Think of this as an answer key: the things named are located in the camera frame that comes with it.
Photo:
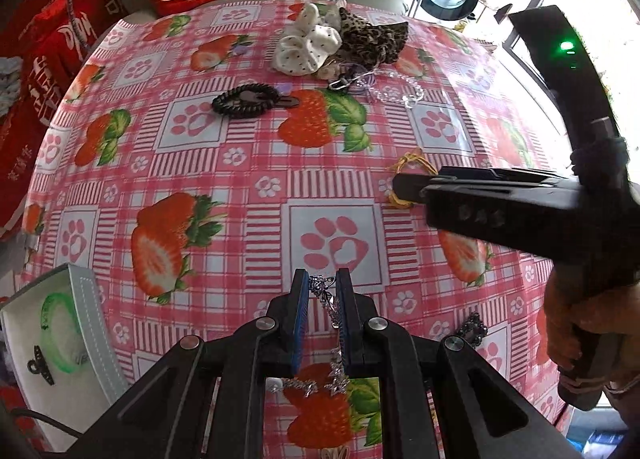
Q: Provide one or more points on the leopard print scrunchie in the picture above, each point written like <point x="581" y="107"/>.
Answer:
<point x="370" y="39"/>

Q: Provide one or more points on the black claw hair clip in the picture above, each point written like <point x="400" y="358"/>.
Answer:
<point x="42" y="369"/>

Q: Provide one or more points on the person's right hand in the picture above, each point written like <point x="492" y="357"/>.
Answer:
<point x="612" y="334"/>

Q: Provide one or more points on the grey knitted cloth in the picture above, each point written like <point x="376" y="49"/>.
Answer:
<point x="10" y="84"/>

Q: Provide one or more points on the white jewelry box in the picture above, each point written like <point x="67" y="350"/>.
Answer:
<point x="22" y="319"/>

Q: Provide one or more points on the green bangle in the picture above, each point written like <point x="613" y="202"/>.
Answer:
<point x="48" y="306"/>

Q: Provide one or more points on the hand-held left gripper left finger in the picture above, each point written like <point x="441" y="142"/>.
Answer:
<point x="300" y="319"/>

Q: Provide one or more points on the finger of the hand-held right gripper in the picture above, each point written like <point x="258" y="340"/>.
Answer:
<point x="480" y="211"/>
<point x="500" y="174"/>

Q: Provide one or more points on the silver carabiner clasp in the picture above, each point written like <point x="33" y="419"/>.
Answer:
<point x="340" y="83"/>

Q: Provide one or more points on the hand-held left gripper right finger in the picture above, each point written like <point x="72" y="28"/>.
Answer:
<point x="343" y="319"/>

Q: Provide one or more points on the white polka dot scrunchie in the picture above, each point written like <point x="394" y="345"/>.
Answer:
<point x="305" y="51"/>

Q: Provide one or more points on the brown hair clip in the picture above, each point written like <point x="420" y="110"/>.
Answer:
<point x="289" y="101"/>

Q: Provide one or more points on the strawberry print tablecloth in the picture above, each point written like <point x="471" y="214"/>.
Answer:
<point x="250" y="219"/>

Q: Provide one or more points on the red printed blanket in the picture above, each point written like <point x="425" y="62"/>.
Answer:
<point x="50" y="64"/>

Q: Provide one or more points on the yellow rubber band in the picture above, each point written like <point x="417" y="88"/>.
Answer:
<point x="405" y="161"/>

